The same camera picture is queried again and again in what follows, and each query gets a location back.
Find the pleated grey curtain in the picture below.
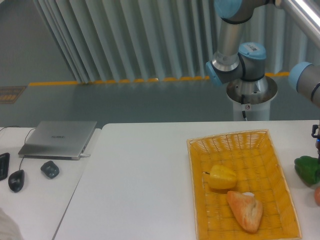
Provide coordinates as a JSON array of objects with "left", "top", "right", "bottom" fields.
[{"left": 33, "top": 0, "right": 320, "bottom": 84}]

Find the orange fruit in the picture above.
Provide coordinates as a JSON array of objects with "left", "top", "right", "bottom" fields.
[{"left": 314, "top": 187, "right": 320, "bottom": 206}]

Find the yellow woven basket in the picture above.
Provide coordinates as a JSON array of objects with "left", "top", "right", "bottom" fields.
[{"left": 187, "top": 129, "right": 302, "bottom": 240}]

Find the black computer mouse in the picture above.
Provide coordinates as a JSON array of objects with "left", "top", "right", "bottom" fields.
[{"left": 8, "top": 169, "right": 25, "bottom": 193}]

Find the triangular bread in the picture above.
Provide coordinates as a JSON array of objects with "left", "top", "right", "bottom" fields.
[{"left": 226, "top": 191, "right": 263, "bottom": 233}]

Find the silver closed laptop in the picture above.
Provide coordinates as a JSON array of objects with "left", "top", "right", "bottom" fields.
[{"left": 18, "top": 121, "right": 97, "bottom": 160}]

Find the green bell pepper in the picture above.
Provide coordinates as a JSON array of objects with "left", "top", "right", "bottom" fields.
[{"left": 294, "top": 155, "right": 320, "bottom": 185}]

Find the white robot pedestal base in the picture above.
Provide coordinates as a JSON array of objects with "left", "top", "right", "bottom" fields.
[{"left": 226, "top": 76, "right": 278, "bottom": 121}]

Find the yellow bell pepper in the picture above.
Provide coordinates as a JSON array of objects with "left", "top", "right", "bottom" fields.
[{"left": 204, "top": 165, "right": 237, "bottom": 190}]

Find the black mouse cable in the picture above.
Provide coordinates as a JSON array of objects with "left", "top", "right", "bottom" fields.
[{"left": 0, "top": 125, "right": 37, "bottom": 172}]

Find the small dark grey device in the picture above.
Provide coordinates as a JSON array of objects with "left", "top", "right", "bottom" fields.
[{"left": 40, "top": 160, "right": 60, "bottom": 179}]

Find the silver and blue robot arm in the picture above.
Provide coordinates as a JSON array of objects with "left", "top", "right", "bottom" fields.
[{"left": 205, "top": 0, "right": 320, "bottom": 121}]

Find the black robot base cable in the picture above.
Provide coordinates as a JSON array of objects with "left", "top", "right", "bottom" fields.
[{"left": 240, "top": 93, "right": 249, "bottom": 122}]

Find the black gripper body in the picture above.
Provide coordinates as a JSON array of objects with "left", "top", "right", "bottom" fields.
[{"left": 311, "top": 123, "right": 320, "bottom": 162}]

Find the aluminium frame bar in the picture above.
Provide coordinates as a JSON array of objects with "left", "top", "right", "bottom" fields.
[{"left": 275, "top": 0, "right": 320, "bottom": 49}]

